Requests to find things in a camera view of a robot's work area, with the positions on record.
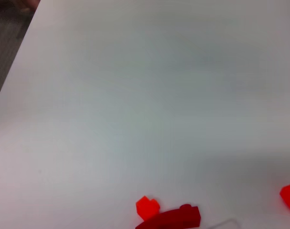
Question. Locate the dark red curved brick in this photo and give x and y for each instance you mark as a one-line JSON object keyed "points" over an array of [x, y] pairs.
{"points": [[178, 217]]}

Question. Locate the small orange-red brick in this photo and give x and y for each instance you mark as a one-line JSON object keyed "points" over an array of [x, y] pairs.
{"points": [[146, 206]]}

